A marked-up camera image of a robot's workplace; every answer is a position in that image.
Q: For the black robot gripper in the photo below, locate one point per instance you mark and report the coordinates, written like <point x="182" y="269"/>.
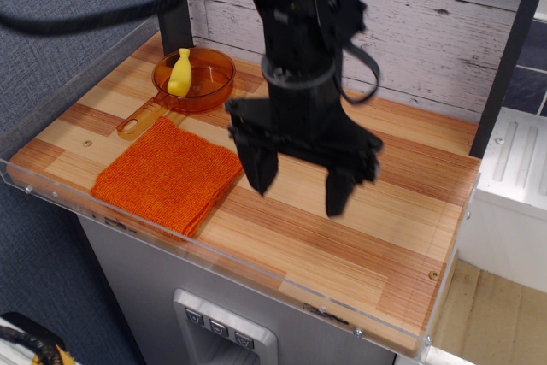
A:
<point x="302" y="116"/>

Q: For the yellow toy squash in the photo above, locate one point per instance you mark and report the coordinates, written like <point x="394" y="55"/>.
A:
<point x="179" y="82"/>

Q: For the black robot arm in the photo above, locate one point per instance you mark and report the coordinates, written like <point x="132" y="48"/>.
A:
<point x="301" y="35"/>

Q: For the orange transparent toy pan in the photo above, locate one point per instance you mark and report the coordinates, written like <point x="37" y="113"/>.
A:
<point x="212" y="74"/>

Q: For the yellow object bottom left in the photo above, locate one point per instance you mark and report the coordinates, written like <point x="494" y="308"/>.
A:
<point x="57" y="357"/>

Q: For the orange knitted cloth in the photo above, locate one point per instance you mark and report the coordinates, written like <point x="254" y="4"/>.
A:
<point x="170" y="177"/>

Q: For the silver dispenser panel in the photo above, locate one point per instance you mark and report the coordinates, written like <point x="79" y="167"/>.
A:
<point x="214" y="335"/>

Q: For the grey toy fridge cabinet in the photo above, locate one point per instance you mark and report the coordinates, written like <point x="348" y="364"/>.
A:
<point x="144" y="270"/>

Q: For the white toy sink unit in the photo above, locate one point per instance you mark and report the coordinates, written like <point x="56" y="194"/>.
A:
<point x="504" y="230"/>

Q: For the clear acrylic table guard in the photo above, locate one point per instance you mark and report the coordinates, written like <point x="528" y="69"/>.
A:
<point x="380" y="266"/>

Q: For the dark vertical post right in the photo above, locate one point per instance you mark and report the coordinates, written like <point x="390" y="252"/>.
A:
<point x="511" y="53"/>

